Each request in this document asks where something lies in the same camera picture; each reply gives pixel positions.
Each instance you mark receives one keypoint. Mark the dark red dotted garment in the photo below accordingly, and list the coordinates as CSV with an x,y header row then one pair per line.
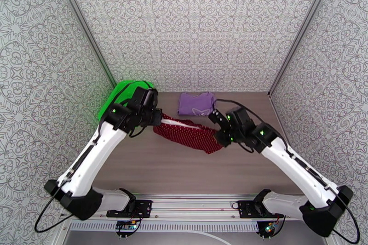
x,y
187,138

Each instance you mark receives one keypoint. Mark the purple shirt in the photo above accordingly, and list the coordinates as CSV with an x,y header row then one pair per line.
x,y
192,103

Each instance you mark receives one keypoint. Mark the green plastic mesh basket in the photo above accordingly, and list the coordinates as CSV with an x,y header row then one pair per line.
x,y
115,94

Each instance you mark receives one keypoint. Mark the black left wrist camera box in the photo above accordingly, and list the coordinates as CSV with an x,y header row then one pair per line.
x,y
151,97

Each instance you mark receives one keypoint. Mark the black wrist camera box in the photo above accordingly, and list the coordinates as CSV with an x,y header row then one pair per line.
x,y
217,119
151,97

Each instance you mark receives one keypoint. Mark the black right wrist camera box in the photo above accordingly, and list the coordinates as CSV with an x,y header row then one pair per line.
x,y
217,119

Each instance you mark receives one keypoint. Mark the right aluminium table side rail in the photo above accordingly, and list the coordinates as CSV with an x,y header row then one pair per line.
x,y
275,107

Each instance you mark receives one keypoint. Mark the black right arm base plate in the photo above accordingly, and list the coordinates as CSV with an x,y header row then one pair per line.
x,y
244,209

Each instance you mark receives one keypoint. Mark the aluminium frame crossbeam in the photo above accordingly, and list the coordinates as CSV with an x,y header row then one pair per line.
x,y
195,206

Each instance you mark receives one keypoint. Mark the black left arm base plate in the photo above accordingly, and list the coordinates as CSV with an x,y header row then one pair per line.
x,y
143,208

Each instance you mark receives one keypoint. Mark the left aluminium corner post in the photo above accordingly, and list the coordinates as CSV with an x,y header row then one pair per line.
x,y
84,26

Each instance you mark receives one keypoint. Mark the aluminium corner post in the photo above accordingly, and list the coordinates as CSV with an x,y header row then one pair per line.
x,y
303,26
84,26

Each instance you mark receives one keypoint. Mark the right aluminium corner post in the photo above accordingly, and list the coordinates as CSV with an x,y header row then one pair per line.
x,y
303,26

